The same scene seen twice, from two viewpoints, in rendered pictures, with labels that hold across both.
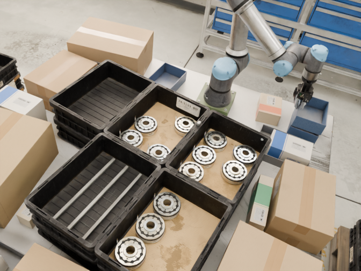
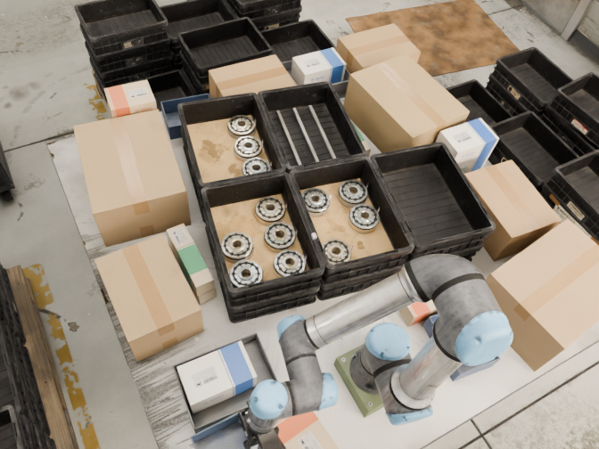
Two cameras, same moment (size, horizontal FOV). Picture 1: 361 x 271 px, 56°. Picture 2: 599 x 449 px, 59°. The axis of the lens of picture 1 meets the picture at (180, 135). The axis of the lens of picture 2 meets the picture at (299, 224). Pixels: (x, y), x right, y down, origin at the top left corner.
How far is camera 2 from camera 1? 1.82 m
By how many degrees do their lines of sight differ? 70
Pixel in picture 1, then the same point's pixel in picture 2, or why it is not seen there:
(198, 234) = (212, 176)
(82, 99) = (449, 196)
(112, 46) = (536, 262)
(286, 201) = (162, 256)
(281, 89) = not seen: outside the picture
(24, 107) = (453, 135)
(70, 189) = (332, 130)
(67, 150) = not seen: hidden behind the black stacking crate
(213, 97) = not seen: hidden behind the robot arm
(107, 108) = (418, 208)
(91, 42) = (557, 244)
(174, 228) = (233, 166)
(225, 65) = (386, 337)
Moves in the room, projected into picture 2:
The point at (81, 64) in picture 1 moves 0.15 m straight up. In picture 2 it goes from (515, 220) to (535, 194)
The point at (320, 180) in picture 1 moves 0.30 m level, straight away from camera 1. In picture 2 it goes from (143, 316) to (141, 423)
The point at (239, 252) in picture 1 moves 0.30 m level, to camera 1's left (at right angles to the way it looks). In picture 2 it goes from (165, 168) to (235, 129)
